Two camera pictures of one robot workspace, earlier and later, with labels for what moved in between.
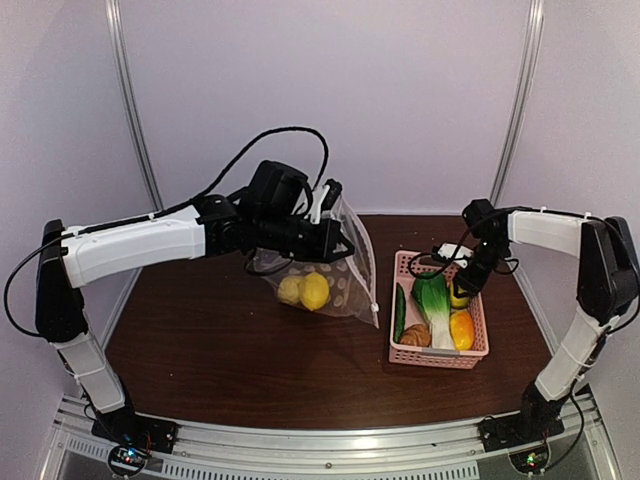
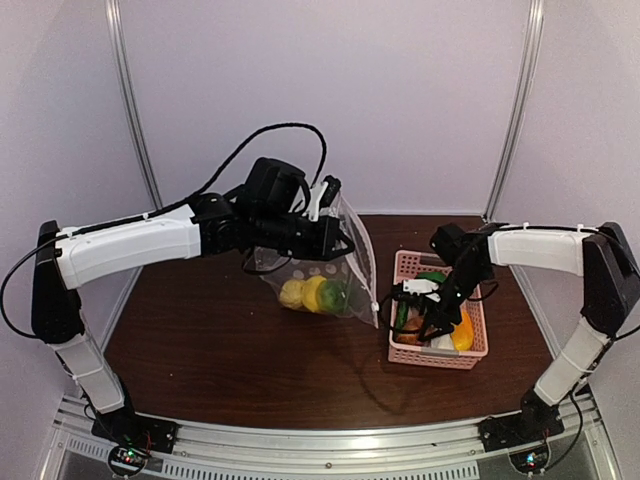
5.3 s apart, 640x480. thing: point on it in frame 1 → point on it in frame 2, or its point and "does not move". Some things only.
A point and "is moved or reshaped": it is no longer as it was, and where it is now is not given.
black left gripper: [331, 229] does not move
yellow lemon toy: [457, 302] is moved or reshaped
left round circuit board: [127, 461] does not move
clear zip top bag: [346, 286] does not move
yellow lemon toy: [314, 291] does not move
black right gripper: [472, 283] → [439, 317]
